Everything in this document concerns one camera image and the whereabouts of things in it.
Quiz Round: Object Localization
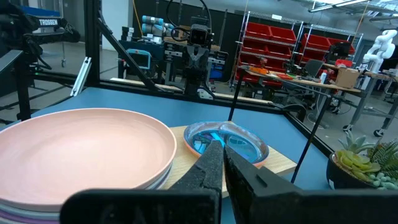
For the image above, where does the large salmon pink plate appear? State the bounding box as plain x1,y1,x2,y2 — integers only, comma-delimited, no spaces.
0,108,177,212

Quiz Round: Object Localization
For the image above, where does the large purple plate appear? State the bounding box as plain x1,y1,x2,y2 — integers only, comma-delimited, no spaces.
0,213,62,224

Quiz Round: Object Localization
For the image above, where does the potted succulent in dark pot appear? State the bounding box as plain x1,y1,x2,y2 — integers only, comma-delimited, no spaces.
326,130,398,191

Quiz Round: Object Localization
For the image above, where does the rack with red bins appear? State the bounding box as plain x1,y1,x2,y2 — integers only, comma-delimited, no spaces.
231,11,304,88
298,24,364,72

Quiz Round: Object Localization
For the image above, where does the white aluminium profile strip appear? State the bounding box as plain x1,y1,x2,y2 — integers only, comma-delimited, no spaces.
70,56,93,97

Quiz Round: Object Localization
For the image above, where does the brown cardboard box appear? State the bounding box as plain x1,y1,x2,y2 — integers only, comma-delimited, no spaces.
335,67,361,90

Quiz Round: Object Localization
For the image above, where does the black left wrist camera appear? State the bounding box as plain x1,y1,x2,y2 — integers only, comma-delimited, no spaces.
188,24,210,47

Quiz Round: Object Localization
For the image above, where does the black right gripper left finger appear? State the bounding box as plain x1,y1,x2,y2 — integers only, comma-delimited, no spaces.
59,139,224,224

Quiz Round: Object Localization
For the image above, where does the small clear teal plate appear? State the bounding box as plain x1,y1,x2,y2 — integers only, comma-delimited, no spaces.
183,121,270,166

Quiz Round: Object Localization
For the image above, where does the wooden workbench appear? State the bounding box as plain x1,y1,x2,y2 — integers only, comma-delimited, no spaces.
245,63,398,138

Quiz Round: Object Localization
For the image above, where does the teal framed teach pendant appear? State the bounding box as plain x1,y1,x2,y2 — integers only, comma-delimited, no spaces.
126,48,152,71

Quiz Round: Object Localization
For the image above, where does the bright ceiling lamp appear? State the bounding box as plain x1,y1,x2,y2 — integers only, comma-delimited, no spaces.
307,0,371,13

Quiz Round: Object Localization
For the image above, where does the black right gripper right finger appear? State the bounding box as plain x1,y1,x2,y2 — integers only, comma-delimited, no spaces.
224,146,398,224

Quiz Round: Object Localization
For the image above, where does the grey blue background robot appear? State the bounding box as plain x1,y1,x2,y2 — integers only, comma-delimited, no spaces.
141,14,177,40

